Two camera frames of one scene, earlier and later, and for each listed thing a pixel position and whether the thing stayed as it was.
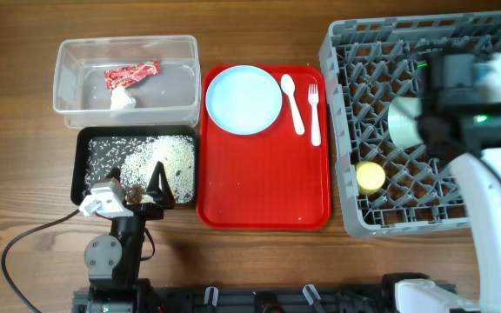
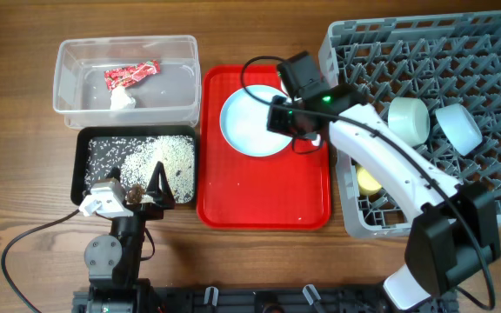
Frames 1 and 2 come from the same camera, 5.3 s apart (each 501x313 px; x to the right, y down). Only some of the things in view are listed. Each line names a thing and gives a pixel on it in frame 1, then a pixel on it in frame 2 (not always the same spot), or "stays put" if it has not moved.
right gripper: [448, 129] -> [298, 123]
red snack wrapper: [123, 77] stays put
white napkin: [120, 99] stays put
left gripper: [152, 211] stays put
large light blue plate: [243, 100] -> [243, 122]
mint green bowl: [403, 126] stays put
